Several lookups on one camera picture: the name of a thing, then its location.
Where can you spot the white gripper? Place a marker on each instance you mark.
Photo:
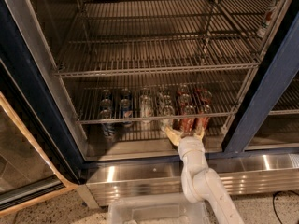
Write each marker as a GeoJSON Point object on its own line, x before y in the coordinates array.
{"type": "Point", "coordinates": [189, 144]}

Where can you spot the red coke can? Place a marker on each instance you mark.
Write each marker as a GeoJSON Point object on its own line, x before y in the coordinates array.
{"type": "Point", "coordinates": [203, 119]}
{"type": "Point", "coordinates": [188, 119]}

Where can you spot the white green soda can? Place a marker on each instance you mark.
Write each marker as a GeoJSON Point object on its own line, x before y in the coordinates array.
{"type": "Point", "coordinates": [167, 113]}

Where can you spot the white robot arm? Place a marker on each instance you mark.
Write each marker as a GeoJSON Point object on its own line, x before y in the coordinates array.
{"type": "Point", "coordinates": [199, 181]}

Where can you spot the stainless fridge base grille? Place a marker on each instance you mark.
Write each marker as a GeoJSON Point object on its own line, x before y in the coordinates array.
{"type": "Point", "coordinates": [240, 176]}

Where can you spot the blue pepsi can front left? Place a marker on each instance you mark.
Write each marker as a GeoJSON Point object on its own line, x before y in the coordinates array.
{"type": "Point", "coordinates": [107, 128]}

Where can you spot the glass fridge door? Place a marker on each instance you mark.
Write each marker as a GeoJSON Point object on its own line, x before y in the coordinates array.
{"type": "Point", "coordinates": [27, 175]}

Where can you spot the clear plastic bin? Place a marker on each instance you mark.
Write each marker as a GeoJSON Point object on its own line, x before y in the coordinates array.
{"type": "Point", "coordinates": [157, 209]}

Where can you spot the red white bottle top right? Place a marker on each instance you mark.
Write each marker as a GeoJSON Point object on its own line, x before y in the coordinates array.
{"type": "Point", "coordinates": [267, 17]}

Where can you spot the lower wire fridge shelf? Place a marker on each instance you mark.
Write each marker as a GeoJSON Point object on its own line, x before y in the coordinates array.
{"type": "Point", "coordinates": [221, 91]}

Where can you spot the wire fridge shelf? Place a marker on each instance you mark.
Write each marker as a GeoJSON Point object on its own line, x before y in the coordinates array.
{"type": "Point", "coordinates": [221, 91]}
{"type": "Point", "coordinates": [159, 36]}

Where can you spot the blue fridge center post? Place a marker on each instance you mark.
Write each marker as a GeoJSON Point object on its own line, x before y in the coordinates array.
{"type": "Point", "coordinates": [275, 75]}

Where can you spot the upper wire fridge shelf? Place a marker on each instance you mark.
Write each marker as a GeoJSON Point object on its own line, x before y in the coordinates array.
{"type": "Point", "coordinates": [159, 36]}

